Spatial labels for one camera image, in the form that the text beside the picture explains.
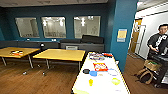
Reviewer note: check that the dark grey sofa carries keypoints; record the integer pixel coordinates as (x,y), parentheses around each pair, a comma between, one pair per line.
(93,45)
(26,43)

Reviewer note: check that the orange snack bag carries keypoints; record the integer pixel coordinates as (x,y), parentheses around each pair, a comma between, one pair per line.
(96,56)

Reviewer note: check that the long wooden table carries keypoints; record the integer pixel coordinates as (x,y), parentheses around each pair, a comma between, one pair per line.
(60,54)
(20,50)

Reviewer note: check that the blue table tennis paddle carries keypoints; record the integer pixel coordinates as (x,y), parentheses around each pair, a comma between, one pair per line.
(93,73)

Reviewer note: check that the small yellow cup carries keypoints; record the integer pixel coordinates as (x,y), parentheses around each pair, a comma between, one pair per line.
(90,82)

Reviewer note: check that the brown wooden door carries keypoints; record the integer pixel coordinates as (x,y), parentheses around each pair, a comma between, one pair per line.
(135,35)

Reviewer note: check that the brown backpack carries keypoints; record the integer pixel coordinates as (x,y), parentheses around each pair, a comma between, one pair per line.
(145,76)

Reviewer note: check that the small dark printed box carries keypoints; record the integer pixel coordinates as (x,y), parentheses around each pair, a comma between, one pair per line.
(16,52)

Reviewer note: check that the person in dark shirt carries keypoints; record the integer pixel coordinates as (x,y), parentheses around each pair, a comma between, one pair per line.
(156,41)

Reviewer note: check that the black wheeled cart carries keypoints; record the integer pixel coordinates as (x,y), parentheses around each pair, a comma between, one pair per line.
(161,66)

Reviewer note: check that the glass wall window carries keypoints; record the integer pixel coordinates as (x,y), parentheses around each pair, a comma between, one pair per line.
(27,27)
(86,27)
(53,27)

